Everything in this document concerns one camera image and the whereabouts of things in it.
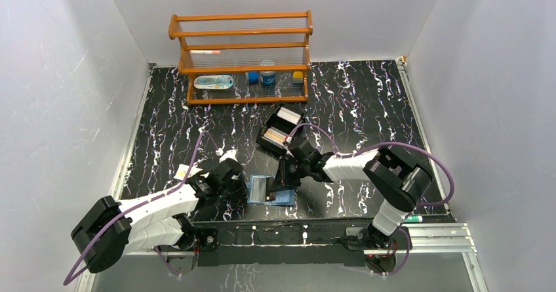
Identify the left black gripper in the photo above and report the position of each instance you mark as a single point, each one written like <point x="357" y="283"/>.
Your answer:
<point x="240" y="186"/>

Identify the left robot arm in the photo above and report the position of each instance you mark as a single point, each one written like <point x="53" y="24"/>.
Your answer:
<point x="112" y="228"/>

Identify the white and orange tube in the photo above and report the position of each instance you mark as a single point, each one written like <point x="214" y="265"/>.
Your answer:
<point x="215" y="52"/>

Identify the blue lidded jar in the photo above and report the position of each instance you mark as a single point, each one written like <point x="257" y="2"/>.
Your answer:
<point x="267" y="77"/>

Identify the black card tray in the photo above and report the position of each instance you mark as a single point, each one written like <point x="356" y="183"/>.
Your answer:
<point x="277" y="127"/>

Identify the orange wooden wire shelf rack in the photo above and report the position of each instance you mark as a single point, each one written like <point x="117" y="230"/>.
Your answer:
<point x="245" y="40"/>

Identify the white card stack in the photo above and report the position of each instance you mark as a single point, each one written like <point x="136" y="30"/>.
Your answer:
<point x="289" y="115"/>

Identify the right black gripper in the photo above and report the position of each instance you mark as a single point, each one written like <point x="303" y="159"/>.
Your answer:
<point x="283" y="181"/>

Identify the yellow and grey sponge block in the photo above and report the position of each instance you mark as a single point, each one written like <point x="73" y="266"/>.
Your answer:
<point x="297" y="78"/>

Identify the blue card holder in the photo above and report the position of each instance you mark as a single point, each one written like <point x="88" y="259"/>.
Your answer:
<point x="275" y="198"/>

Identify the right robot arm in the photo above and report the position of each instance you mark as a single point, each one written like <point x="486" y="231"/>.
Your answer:
<point x="400" y="178"/>

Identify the toothbrush blister pack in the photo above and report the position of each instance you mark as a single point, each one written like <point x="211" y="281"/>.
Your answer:
<point x="213" y="82"/>

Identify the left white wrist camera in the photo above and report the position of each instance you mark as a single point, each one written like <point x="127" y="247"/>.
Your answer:
<point x="228" y="154"/>

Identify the small blue box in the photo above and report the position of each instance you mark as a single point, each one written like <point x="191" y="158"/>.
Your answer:
<point x="252" y="78"/>

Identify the small white and yellow box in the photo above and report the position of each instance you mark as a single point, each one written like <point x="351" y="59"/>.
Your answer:
<point x="184" y="169"/>

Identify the green and white marker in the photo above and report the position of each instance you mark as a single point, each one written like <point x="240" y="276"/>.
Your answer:
<point x="414" y="219"/>

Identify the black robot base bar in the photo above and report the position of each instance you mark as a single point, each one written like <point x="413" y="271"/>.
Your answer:
<point x="298" y="241"/>

